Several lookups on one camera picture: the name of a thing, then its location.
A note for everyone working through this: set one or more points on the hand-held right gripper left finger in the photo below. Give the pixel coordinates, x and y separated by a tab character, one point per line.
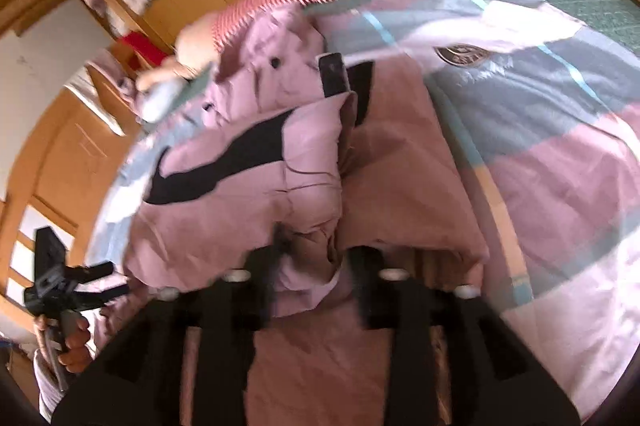
264	288

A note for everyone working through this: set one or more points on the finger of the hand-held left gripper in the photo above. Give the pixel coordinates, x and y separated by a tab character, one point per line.
102	297
90	272

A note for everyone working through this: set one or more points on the wooden headboard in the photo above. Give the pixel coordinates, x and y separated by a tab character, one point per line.
75	165

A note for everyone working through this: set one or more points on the red cloth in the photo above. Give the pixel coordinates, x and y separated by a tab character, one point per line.
142	48

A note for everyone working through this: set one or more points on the person's left hand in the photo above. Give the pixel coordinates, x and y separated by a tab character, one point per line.
75	341

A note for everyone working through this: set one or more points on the pink hanging garment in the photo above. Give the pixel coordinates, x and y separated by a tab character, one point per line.
107	65

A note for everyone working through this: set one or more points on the plaid bed sheet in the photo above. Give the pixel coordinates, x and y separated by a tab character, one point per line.
530	115

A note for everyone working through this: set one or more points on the white hanging garment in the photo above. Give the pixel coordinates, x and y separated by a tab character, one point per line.
95	103

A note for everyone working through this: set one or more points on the pink jacket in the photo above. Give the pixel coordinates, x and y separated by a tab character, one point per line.
280	186

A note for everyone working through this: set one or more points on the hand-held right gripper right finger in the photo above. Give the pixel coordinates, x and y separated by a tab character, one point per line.
371	293

